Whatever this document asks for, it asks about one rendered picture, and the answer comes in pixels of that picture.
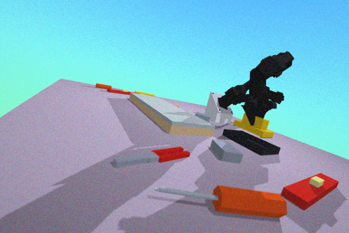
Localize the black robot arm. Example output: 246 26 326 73
218 51 294 110

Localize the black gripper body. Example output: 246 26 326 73
235 82 277 109

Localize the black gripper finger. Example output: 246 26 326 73
256 108 271 118
241 105 260 126

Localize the red flat block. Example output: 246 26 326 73
107 88 130 95
280 173 339 210

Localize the orange-handled awl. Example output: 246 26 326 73
155 185 287 218
96 83 113 89

